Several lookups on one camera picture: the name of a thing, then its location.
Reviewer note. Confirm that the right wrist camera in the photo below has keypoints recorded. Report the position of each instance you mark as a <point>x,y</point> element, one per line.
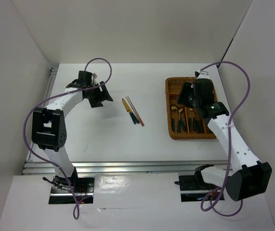
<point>202,74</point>

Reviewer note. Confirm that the woven wicker cutlery basket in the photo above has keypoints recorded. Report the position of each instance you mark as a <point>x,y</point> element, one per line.
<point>173,87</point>

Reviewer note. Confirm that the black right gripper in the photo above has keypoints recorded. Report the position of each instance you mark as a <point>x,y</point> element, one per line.
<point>187,88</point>

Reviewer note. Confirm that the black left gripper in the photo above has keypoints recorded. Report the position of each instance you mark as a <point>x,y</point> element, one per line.
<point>103,95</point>

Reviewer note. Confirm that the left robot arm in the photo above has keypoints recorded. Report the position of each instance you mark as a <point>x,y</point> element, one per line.
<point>48,123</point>

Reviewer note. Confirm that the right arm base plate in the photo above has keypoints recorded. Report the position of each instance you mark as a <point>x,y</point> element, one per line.
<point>191,190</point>

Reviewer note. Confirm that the aluminium frame rail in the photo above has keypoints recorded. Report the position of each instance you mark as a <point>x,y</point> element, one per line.
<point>105,139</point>

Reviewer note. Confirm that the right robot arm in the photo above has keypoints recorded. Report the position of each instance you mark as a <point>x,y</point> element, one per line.
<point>249,176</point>

